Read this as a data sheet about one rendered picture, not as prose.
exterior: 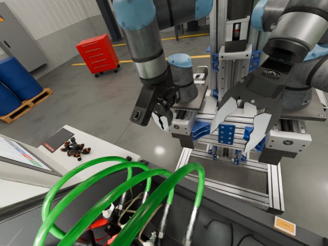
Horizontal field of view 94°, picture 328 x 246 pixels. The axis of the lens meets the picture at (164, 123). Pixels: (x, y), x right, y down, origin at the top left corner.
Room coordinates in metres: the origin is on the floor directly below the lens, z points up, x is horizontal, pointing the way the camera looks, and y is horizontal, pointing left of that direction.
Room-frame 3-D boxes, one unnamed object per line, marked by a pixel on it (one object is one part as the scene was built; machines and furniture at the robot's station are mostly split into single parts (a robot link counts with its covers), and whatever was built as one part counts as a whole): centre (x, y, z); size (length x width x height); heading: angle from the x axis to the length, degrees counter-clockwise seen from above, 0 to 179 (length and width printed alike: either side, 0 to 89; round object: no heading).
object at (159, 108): (0.37, -0.02, 1.34); 0.09 x 0.08 x 0.12; 131
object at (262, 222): (0.21, -0.09, 0.87); 0.62 x 0.04 x 0.16; 47
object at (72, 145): (0.64, 0.52, 1.01); 0.23 x 0.11 x 0.06; 47
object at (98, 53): (4.40, 1.05, 0.43); 0.70 x 0.46 x 0.86; 80
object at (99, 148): (0.62, 0.49, 0.96); 0.70 x 0.22 x 0.03; 47
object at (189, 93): (0.75, -0.17, 1.09); 0.15 x 0.15 x 0.10
